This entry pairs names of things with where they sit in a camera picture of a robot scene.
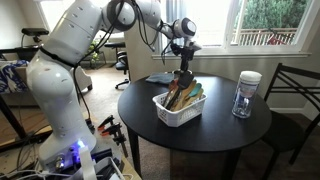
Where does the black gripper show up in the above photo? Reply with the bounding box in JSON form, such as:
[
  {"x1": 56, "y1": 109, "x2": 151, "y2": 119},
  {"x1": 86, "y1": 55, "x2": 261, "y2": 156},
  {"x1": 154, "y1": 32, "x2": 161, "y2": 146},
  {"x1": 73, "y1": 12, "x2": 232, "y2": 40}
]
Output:
[{"x1": 171, "y1": 41, "x2": 197, "y2": 77}]

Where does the black spatula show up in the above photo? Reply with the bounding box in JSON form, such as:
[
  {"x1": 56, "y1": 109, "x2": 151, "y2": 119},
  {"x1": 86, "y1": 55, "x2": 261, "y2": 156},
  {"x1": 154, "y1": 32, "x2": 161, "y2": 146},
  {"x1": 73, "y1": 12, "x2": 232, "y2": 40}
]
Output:
[{"x1": 165, "y1": 71, "x2": 196, "y2": 111}]

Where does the silver tin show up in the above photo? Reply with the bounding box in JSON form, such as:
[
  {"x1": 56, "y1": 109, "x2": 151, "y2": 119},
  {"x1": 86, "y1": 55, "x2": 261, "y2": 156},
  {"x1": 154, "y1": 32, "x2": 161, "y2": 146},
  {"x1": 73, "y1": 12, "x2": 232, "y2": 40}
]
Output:
[{"x1": 172, "y1": 69, "x2": 183, "y2": 80}]

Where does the orange silicone spatula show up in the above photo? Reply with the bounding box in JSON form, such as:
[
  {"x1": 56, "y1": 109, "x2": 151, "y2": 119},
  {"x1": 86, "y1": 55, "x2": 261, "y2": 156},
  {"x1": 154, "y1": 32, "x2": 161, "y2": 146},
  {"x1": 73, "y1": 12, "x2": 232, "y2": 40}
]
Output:
[{"x1": 168, "y1": 79, "x2": 180, "y2": 93}]

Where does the teal silicone spatula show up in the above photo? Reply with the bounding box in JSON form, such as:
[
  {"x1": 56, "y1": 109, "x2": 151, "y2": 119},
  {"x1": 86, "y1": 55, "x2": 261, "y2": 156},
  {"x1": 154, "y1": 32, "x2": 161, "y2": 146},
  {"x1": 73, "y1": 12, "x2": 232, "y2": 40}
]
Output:
[{"x1": 188, "y1": 82, "x2": 203, "y2": 99}]

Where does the slotted light wooden spatula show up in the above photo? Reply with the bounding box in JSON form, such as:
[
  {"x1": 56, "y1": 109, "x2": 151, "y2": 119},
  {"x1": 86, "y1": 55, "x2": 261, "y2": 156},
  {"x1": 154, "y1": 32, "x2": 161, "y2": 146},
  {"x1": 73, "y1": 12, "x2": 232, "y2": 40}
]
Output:
[{"x1": 183, "y1": 88, "x2": 205, "y2": 109}]

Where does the blue folded cloth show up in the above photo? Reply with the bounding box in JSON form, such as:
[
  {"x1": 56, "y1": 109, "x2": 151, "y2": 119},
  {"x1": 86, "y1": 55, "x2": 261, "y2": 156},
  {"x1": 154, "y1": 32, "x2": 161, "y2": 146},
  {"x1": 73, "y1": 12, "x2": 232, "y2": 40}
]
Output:
[{"x1": 145, "y1": 72, "x2": 175, "y2": 85}]

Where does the dark brown wooden spoon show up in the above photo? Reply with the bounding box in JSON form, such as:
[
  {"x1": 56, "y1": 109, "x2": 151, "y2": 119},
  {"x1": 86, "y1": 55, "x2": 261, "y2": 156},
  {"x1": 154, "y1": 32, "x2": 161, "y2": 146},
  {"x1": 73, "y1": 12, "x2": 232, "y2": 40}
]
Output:
[{"x1": 162, "y1": 87, "x2": 175, "y2": 108}]

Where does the white plastic basket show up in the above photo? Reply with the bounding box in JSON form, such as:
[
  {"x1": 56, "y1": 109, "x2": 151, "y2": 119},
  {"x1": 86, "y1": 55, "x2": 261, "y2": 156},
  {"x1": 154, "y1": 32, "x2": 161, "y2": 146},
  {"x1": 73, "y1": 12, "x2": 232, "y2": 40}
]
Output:
[{"x1": 152, "y1": 91, "x2": 208, "y2": 129}]

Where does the round black table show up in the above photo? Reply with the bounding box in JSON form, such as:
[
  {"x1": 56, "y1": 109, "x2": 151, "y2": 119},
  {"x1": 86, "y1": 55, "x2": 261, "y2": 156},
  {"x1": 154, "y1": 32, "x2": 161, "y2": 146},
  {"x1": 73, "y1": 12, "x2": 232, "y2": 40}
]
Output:
[{"x1": 117, "y1": 72, "x2": 273, "y2": 180}]

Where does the clear wipes canister white lid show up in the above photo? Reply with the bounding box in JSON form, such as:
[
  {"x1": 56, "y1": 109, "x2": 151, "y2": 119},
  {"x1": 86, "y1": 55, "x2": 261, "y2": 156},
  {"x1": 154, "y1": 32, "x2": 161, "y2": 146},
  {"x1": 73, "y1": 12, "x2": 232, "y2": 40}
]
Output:
[{"x1": 231, "y1": 70, "x2": 263, "y2": 120}]

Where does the black office chair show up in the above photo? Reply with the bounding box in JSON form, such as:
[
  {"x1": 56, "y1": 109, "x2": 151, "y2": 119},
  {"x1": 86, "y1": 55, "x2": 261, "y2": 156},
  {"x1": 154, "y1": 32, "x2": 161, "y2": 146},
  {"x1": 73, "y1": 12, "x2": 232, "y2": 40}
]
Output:
[{"x1": 103, "y1": 41, "x2": 131, "y2": 90}]

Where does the green potted plant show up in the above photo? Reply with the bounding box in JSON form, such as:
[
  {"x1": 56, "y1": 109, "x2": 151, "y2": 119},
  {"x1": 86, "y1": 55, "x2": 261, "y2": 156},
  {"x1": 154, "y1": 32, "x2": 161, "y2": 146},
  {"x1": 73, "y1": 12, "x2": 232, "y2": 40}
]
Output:
[{"x1": 85, "y1": 37, "x2": 102, "y2": 66}]

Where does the small orange black clamp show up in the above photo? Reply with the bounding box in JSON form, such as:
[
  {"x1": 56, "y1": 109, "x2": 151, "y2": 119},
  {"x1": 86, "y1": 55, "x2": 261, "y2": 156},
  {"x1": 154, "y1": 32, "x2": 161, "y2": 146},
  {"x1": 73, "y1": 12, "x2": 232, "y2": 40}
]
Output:
[{"x1": 97, "y1": 114, "x2": 115, "y2": 132}]

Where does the large orange black clamp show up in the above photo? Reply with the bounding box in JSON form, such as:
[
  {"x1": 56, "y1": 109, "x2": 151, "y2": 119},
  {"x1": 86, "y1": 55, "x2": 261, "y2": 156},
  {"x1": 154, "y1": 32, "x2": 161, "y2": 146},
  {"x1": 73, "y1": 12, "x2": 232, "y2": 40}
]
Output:
[{"x1": 101, "y1": 122, "x2": 130, "y2": 159}]

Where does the black metal chair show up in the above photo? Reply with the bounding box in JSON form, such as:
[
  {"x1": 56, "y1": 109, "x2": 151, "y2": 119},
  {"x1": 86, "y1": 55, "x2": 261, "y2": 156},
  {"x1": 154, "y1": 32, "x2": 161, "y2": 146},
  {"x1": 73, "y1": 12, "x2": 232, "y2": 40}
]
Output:
[{"x1": 261, "y1": 62, "x2": 320, "y2": 180}]

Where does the blue white patterned cloth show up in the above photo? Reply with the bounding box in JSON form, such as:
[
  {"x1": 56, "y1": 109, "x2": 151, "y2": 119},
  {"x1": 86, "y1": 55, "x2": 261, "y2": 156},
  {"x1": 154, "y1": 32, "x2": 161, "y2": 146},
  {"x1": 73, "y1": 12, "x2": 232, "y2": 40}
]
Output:
[{"x1": 0, "y1": 59, "x2": 30, "y2": 95}]

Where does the white window frame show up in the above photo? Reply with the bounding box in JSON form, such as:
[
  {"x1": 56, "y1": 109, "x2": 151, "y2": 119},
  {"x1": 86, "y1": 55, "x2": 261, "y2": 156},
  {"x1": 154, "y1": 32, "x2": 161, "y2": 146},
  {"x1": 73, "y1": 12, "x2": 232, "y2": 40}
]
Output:
[{"x1": 151, "y1": 0, "x2": 320, "y2": 61}]

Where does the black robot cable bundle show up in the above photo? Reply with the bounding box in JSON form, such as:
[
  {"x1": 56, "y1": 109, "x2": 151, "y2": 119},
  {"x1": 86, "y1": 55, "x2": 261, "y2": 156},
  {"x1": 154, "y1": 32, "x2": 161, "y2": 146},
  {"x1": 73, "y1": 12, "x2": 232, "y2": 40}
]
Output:
[{"x1": 71, "y1": 0, "x2": 168, "y2": 129}]

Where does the black camera on stand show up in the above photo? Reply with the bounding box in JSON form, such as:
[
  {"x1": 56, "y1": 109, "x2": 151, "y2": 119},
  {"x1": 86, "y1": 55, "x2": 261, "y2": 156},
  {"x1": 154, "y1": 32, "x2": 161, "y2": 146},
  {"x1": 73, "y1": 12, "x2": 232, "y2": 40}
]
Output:
[{"x1": 20, "y1": 27, "x2": 50, "y2": 45}]

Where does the black desk frame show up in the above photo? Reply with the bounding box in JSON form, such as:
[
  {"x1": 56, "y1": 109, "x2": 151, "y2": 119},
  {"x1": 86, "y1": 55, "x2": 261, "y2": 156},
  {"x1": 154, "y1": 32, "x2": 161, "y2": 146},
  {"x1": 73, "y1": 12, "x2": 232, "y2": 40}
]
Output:
[{"x1": 0, "y1": 45, "x2": 54, "y2": 153}]

